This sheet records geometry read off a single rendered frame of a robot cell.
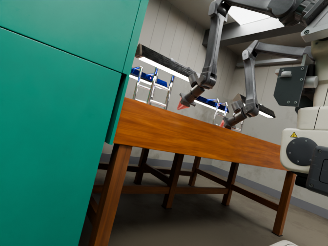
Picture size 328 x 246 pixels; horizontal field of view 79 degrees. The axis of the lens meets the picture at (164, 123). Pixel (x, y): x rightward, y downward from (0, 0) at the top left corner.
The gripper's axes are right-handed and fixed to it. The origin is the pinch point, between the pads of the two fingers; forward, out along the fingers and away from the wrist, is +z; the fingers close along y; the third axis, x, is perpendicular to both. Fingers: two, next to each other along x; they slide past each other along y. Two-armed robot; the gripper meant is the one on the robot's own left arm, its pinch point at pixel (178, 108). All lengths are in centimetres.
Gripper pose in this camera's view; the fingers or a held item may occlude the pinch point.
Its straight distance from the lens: 120.0
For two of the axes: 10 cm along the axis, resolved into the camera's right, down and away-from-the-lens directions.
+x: 1.8, 8.1, -5.5
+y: -7.9, -2.2, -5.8
